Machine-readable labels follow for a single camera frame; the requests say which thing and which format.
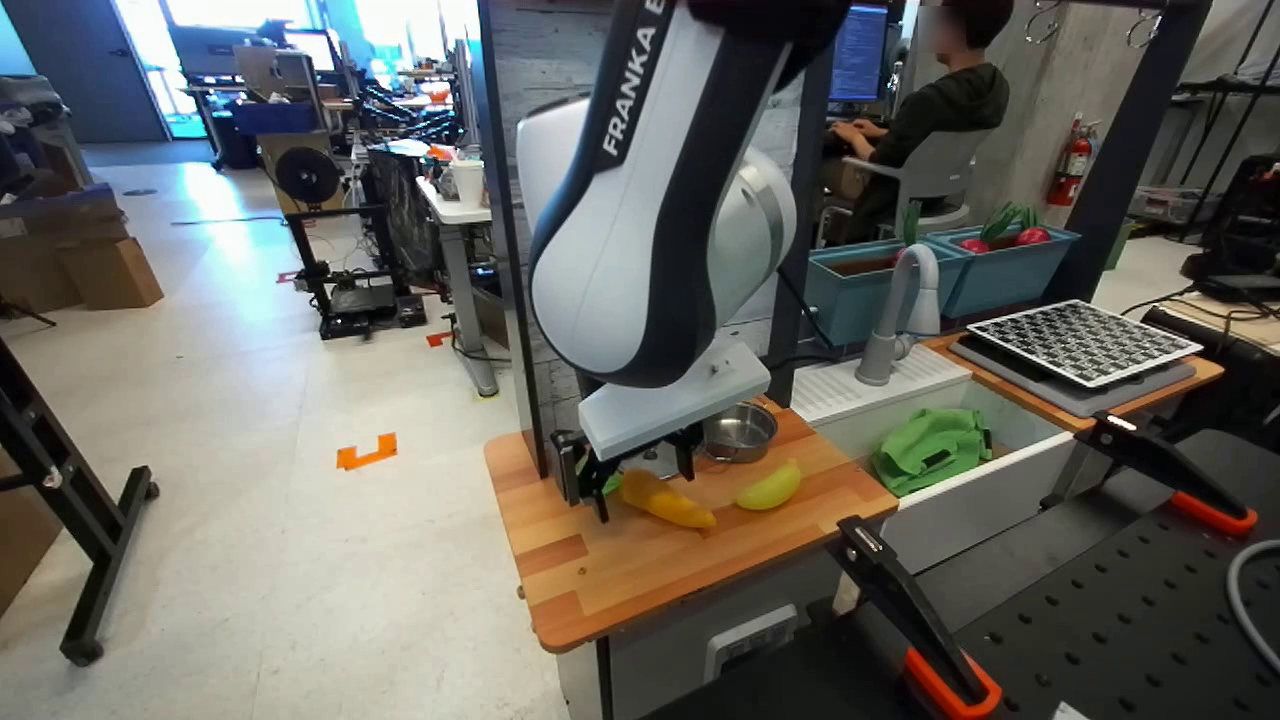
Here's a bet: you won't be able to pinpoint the cardboard boxes stack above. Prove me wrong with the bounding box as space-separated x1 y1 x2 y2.
0 179 169 321

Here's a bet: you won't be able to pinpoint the white cable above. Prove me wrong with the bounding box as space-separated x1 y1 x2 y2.
1222 536 1280 670

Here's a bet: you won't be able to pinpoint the black equipment cart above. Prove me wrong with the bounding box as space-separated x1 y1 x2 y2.
254 125 430 343

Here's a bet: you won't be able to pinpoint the black metal stand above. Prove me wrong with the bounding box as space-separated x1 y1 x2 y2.
0 335 162 670

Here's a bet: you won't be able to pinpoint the black office chair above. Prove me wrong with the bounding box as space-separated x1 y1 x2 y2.
1176 153 1280 303

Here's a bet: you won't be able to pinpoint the grey toy faucet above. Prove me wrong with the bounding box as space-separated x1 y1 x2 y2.
853 239 944 390

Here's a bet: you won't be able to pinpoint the yellow-green toy banana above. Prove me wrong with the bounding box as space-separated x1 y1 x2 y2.
731 458 809 517

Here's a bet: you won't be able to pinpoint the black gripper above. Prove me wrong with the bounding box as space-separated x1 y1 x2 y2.
549 422 702 524

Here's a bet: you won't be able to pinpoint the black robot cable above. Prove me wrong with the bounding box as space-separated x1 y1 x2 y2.
796 254 841 369

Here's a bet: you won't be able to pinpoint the grey toy kitchen cabinet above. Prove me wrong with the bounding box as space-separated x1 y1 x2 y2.
557 536 858 720

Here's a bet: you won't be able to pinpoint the grey drying tray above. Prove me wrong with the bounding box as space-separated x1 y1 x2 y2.
946 328 1198 421

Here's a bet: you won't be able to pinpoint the small steel pot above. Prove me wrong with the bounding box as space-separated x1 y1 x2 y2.
696 398 782 466

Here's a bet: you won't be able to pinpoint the computer monitor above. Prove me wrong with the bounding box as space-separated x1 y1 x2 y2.
827 0 892 112

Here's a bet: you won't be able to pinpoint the teal plastic bin with vegetables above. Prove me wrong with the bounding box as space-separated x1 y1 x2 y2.
926 224 1084 328

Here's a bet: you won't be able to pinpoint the grey office chair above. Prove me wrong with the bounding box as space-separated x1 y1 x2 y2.
841 129 1000 242

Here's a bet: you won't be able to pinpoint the white toy sink basin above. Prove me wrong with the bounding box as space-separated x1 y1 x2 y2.
792 349 1111 540

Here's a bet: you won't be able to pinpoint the seated person dark hoodie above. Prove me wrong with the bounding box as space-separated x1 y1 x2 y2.
825 0 1015 242

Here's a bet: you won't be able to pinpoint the black slanted frame post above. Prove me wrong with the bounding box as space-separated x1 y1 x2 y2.
1035 0 1214 303

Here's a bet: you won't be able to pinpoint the green cloth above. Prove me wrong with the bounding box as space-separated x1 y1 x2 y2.
866 403 1000 498

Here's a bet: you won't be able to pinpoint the white desk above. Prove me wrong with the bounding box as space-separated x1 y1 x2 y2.
412 169 521 398

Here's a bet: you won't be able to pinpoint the red fire extinguisher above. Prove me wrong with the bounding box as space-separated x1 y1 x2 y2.
1042 116 1099 211

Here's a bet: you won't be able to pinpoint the black clamp orange handle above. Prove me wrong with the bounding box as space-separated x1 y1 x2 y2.
827 517 1006 720
1038 413 1264 543

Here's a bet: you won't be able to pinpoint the yellow toy vegetable green leaves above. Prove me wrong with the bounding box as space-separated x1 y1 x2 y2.
599 464 718 536

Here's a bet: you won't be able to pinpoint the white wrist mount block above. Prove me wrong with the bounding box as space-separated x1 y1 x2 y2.
571 333 774 464

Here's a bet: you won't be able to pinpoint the grey wood-pattern back panel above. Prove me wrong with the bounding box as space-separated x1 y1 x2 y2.
477 0 841 478

